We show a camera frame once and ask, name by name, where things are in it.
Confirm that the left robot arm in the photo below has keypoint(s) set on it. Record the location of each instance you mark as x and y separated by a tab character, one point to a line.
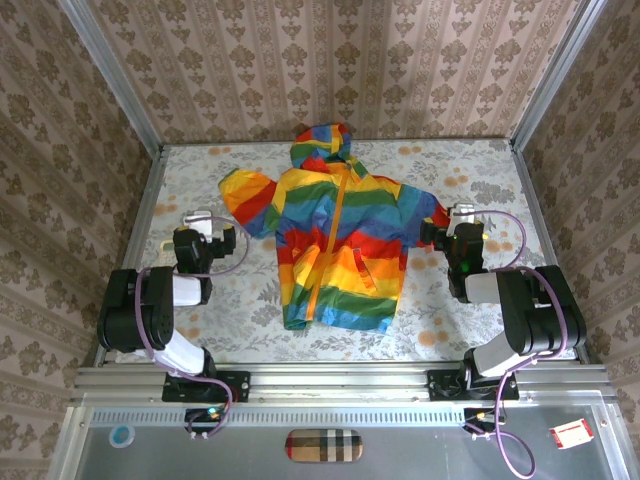
135	310

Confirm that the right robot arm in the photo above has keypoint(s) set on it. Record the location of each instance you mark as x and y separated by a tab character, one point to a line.
540	310

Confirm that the aluminium table side rail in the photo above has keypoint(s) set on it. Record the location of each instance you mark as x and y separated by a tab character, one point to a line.
537	210
142	210

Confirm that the beige plaid case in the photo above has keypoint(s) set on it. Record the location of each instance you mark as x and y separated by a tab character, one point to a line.
322	445

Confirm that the grey metal shelf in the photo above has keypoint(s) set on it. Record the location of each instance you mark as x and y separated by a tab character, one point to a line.
425	455

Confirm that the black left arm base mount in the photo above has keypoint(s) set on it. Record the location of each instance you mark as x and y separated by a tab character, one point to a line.
235	387

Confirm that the floral tablecloth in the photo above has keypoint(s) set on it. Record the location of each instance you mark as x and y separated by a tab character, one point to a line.
450	325

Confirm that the rainbow striped hooded jacket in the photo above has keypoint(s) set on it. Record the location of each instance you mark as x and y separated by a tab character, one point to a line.
345	240

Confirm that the aluminium frame post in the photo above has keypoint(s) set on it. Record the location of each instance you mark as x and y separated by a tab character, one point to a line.
552	75
110	75

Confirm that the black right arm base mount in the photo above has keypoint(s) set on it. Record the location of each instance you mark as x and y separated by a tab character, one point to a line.
445	385

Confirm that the aluminium front rail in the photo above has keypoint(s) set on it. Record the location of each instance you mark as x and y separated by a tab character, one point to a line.
340	382

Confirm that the cream yellow calculator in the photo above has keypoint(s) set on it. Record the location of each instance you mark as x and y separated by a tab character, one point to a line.
166	255

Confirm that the red and white box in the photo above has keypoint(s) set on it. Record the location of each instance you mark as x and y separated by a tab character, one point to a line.
570	434

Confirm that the blue round tape roll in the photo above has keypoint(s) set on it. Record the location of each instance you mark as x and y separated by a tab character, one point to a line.
122	436

